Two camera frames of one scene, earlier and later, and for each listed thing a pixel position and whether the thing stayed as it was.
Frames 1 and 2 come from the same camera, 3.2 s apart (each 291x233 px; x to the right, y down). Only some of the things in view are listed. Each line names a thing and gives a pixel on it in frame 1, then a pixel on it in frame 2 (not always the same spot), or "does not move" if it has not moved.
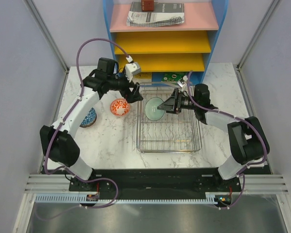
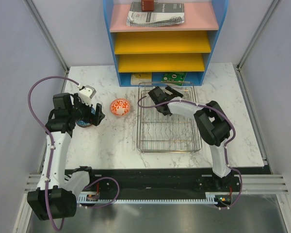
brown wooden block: (147, 5) does not move
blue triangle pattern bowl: (90, 119) does not move
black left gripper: (134, 96) → (97, 117)
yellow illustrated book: (142, 77) does not move
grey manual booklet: (164, 13) does not move
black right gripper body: (182, 102) → (173, 91)
